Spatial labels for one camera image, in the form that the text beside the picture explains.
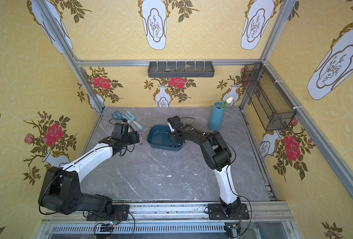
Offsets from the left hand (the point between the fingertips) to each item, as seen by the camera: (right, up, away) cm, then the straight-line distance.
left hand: (134, 135), depth 90 cm
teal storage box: (+13, -4, +15) cm, 20 cm away
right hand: (+21, -2, +11) cm, 24 cm away
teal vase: (+52, +9, +10) cm, 54 cm away
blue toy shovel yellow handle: (-22, +13, +27) cm, 37 cm away
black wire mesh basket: (+75, +14, -16) cm, 78 cm away
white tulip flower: (+55, +20, -6) cm, 59 cm away
